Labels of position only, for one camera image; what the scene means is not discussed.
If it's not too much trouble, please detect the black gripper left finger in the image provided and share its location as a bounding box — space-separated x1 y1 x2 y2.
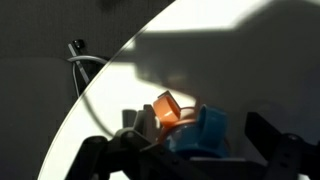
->
64 104 204 180

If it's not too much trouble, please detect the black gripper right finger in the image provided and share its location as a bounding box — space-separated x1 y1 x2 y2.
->
244 111 320 180

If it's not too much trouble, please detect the orange plastic cup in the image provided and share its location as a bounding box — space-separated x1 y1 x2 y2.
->
152 90 182 128

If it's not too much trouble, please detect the blue plastic cup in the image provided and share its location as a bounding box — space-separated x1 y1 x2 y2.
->
162 104 232 160

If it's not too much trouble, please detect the orange plastic plate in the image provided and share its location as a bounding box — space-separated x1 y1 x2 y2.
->
156 105 201 143

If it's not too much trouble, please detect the white cable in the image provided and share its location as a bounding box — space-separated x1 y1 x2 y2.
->
66 54 110 98

